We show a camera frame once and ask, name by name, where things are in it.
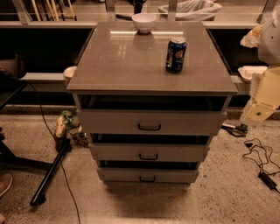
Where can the grey middle drawer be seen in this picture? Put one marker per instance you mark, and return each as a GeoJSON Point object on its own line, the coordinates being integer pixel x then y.
{"type": "Point", "coordinates": [148, 152]}

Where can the grey top drawer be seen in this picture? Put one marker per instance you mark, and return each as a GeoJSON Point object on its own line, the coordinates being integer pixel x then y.
{"type": "Point", "coordinates": [145, 122]}

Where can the grey bottom drawer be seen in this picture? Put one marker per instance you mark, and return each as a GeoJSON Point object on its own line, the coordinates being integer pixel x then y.
{"type": "Point", "coordinates": [147, 175]}

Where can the trash bin with plastic liner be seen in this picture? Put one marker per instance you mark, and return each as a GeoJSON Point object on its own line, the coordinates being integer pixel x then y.
{"type": "Point", "coordinates": [191, 10]}

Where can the white foam tray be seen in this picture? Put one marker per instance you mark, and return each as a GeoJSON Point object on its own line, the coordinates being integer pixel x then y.
{"type": "Point", "coordinates": [246, 72]}

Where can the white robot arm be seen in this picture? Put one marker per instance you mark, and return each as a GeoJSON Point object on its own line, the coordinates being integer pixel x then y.
{"type": "Point", "coordinates": [269, 48]}

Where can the black pole on floor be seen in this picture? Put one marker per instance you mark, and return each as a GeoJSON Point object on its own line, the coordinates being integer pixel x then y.
{"type": "Point", "coordinates": [39, 196]}

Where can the crumpled bag on shelf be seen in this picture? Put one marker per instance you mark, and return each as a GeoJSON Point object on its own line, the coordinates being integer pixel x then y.
{"type": "Point", "coordinates": [252, 38]}

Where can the black power adapter with cable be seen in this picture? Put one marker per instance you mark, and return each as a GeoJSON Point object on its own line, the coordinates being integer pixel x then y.
{"type": "Point", "coordinates": [261, 155]}

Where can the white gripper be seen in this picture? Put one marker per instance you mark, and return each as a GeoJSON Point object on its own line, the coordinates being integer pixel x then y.
{"type": "Point", "coordinates": [269, 44]}

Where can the white bowl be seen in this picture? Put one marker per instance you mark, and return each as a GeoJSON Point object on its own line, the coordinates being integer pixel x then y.
{"type": "Point", "coordinates": [144, 22]}

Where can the black tool on floor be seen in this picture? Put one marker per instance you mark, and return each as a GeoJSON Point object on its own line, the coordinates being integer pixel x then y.
{"type": "Point", "coordinates": [235, 131]}

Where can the blue soda can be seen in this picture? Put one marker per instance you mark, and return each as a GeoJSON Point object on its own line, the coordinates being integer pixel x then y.
{"type": "Point", "coordinates": [175, 55]}

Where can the brown shoe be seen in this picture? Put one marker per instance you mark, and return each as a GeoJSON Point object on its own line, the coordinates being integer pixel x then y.
{"type": "Point", "coordinates": [5, 183]}

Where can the grey drawer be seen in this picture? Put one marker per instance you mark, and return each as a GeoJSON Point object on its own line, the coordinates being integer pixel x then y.
{"type": "Point", "coordinates": [145, 122]}
{"type": "Point", "coordinates": [148, 152]}
{"type": "Point", "coordinates": [147, 175]}

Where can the white plate left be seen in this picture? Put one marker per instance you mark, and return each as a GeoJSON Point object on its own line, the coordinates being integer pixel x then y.
{"type": "Point", "coordinates": [69, 72]}

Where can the grey drawer cabinet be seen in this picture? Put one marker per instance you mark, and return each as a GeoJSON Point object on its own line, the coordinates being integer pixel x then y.
{"type": "Point", "coordinates": [122, 69]}

